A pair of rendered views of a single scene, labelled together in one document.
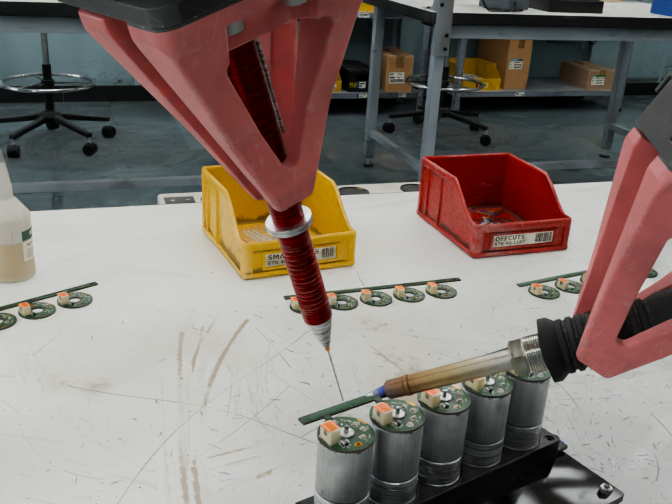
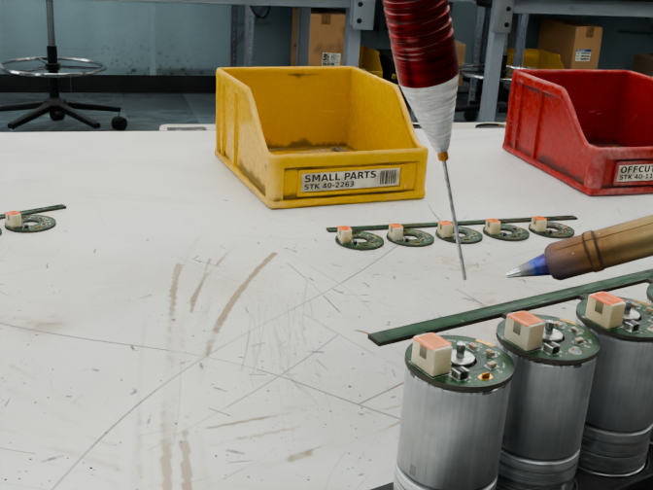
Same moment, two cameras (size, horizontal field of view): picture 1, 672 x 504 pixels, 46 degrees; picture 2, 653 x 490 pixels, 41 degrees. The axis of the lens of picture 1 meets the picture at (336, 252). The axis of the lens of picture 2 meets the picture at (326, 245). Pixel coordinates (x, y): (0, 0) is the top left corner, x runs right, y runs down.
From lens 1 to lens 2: 0.15 m
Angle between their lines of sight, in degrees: 4
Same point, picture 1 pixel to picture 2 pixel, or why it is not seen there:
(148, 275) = (137, 200)
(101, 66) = (114, 53)
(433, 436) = (608, 382)
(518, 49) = (586, 38)
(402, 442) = (562, 382)
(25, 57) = (30, 42)
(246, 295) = (273, 226)
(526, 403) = not seen: outside the picture
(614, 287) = not seen: outside the picture
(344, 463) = (459, 411)
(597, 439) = not seen: outside the picture
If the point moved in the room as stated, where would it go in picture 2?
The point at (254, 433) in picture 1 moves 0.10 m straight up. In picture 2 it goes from (284, 396) to (296, 109)
